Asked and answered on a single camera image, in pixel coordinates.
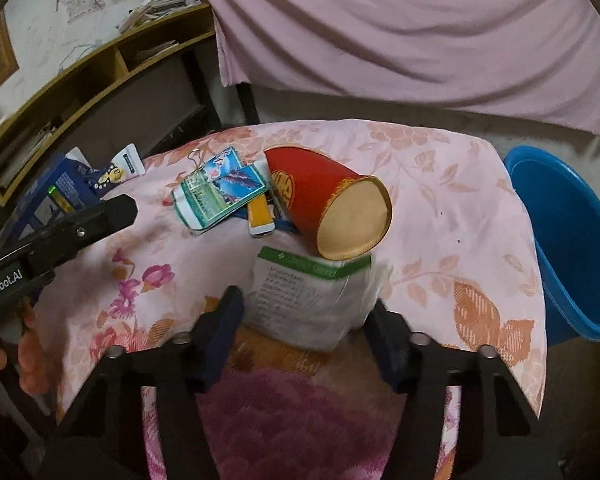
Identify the red paper cup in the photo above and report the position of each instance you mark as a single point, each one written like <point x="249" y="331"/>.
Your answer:
<point x="305" y="185"/>

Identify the blue box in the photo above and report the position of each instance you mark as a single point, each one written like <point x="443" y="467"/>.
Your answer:
<point x="65" y="185"/>

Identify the blue picture printed packet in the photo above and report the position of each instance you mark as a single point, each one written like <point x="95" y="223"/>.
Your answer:
<point x="235" y="175"/>

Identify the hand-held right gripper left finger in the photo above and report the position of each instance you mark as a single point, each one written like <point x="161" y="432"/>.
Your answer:
<point x="224" y="332"/>

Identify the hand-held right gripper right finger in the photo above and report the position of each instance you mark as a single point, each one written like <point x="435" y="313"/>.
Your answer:
<point x="387" y="347"/>

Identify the white green-labelled plastic bag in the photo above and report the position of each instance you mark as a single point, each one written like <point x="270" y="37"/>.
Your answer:
<point x="305" y="300"/>

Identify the person's left hand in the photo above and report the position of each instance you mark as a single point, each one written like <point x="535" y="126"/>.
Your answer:
<point x="34" y="365"/>

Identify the pile of books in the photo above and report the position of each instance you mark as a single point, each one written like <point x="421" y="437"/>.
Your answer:
<point x="155" y="7"/>

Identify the wooden shelf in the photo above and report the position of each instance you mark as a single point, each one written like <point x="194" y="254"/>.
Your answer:
<point x="100" y="85"/>

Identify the blue plastic basin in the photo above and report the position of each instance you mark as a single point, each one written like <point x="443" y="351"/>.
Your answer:
<point x="570" y="240"/>

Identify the green white printed packet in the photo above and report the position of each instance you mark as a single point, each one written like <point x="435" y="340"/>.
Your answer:
<point x="205" y="207"/>

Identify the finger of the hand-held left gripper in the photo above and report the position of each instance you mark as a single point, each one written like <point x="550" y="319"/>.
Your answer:
<point x="95" y="220"/>

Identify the pink hanging sheet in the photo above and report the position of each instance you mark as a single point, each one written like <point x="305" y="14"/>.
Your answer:
<point x="405" y="35"/>

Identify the pink floral blanket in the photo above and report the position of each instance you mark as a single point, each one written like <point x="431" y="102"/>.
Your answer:
<point x="440" y="210"/>

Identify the white tube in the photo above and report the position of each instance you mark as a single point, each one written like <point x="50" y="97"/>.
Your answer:
<point x="127" y="162"/>

